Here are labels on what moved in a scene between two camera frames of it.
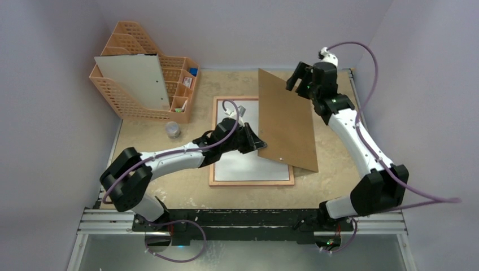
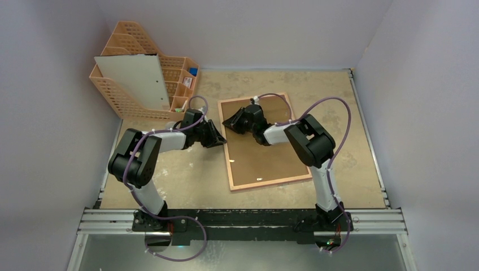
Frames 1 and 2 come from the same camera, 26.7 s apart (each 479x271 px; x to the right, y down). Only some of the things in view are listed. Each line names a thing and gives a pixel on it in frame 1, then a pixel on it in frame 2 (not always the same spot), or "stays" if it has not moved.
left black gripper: [255, 143] → [210, 142]
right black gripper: [302, 78] → [241, 119]
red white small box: [187, 82] stays
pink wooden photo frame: [243, 183] → [261, 184]
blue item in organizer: [193, 71] stays
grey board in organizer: [140, 74] stays
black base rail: [187, 224] stays
